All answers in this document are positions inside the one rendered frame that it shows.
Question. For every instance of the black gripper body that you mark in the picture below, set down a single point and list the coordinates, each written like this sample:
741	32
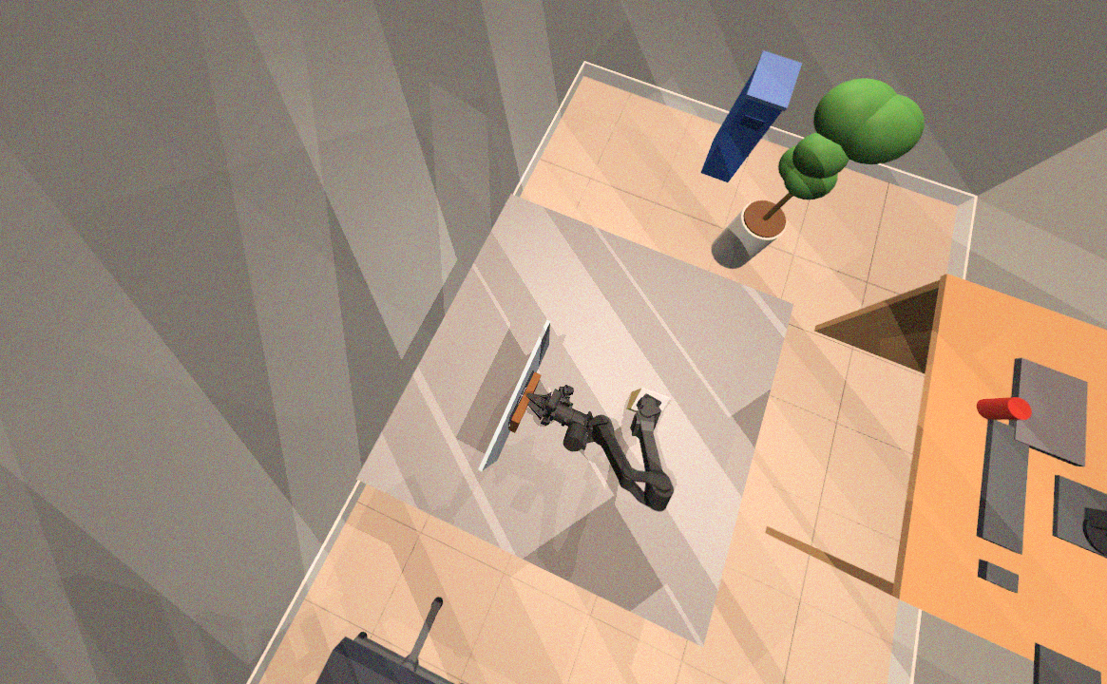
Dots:
555	410

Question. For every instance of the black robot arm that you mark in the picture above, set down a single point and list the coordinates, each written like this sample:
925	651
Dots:
584	429

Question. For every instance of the brown rectangular picture frame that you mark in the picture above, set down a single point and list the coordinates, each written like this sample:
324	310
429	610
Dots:
520	411

